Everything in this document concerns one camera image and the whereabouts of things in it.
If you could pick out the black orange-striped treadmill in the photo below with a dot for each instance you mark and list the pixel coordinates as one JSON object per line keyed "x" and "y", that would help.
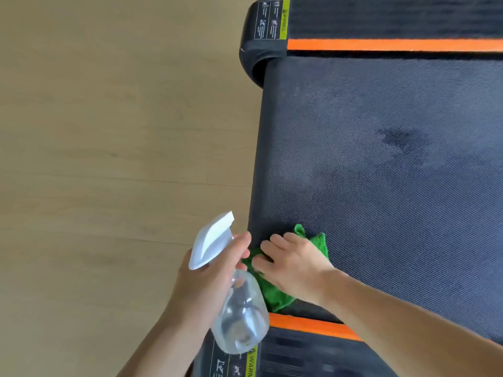
{"x": 373, "y": 153}

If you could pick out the clear spray bottle white trigger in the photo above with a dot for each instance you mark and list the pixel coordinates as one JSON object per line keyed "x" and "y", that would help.
{"x": 239, "y": 318}

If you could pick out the green cloth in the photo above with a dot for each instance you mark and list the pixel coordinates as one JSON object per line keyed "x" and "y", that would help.
{"x": 275, "y": 296}

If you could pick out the person's right forearm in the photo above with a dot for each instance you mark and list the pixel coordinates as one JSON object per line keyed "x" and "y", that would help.
{"x": 412, "y": 333}

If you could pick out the person's right hand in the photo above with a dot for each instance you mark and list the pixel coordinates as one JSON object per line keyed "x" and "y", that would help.
{"x": 298, "y": 270}

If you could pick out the person's left hand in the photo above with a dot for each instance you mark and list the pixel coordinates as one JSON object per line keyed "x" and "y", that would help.
{"x": 200, "y": 290}

